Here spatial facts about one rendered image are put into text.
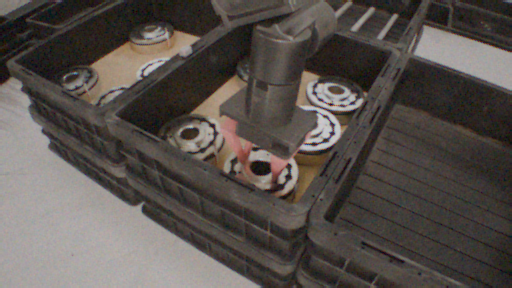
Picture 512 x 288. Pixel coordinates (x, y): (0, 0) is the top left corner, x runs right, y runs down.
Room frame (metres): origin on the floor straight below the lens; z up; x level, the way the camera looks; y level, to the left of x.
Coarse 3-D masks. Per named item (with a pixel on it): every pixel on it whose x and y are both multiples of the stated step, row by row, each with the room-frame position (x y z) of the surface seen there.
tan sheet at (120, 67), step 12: (180, 36) 0.76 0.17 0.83; (192, 36) 0.76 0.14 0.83; (120, 48) 0.71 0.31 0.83; (180, 48) 0.70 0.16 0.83; (108, 60) 0.66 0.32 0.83; (120, 60) 0.66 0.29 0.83; (132, 60) 0.66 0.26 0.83; (144, 60) 0.65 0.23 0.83; (108, 72) 0.61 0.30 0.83; (120, 72) 0.61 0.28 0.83; (132, 72) 0.61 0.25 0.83; (108, 84) 0.57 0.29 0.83; (120, 84) 0.57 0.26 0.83
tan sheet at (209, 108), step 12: (228, 84) 0.56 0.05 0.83; (216, 96) 0.52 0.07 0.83; (228, 96) 0.52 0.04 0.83; (300, 96) 0.52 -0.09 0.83; (204, 108) 0.49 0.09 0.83; (216, 108) 0.49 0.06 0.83; (216, 120) 0.46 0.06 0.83; (228, 144) 0.40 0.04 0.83; (300, 168) 0.35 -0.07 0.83; (312, 168) 0.35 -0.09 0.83; (300, 180) 0.33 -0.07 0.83; (300, 192) 0.30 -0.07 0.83
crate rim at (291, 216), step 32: (224, 32) 0.58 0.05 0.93; (128, 96) 0.39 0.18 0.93; (128, 128) 0.33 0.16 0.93; (352, 128) 0.33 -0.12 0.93; (160, 160) 0.29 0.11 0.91; (192, 160) 0.27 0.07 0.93; (224, 192) 0.24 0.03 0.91; (256, 192) 0.23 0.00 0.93; (320, 192) 0.23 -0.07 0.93; (288, 224) 0.20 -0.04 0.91
